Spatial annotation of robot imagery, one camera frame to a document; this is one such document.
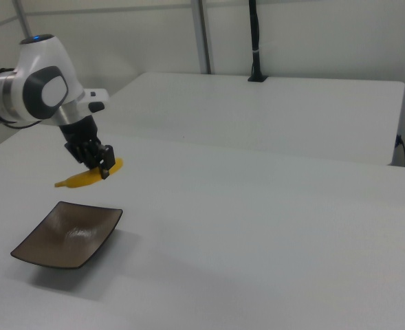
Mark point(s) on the black pole base clamp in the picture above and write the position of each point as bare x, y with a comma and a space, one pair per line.
257, 79

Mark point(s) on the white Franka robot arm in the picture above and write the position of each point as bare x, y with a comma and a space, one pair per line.
40, 89

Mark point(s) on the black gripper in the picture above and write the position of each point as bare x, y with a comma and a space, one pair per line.
80, 135

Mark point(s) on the white table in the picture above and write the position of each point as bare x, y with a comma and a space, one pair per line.
257, 113

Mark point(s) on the brown square ceramic plate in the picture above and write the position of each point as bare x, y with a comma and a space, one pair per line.
68, 233

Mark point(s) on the yellow banana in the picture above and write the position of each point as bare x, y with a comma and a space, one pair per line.
82, 179

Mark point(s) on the upright aluminium frame post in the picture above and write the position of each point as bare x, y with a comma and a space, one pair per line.
202, 34

